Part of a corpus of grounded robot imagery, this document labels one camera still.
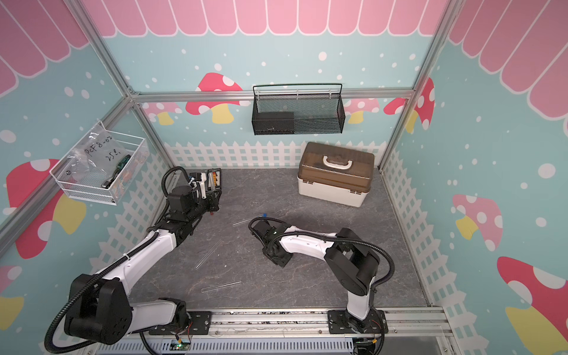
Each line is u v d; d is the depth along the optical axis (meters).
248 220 1.02
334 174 0.92
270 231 0.70
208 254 0.89
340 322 0.74
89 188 0.63
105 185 0.70
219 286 0.83
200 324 0.74
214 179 0.82
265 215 1.02
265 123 0.86
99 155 0.71
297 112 0.96
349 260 0.47
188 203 0.66
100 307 0.41
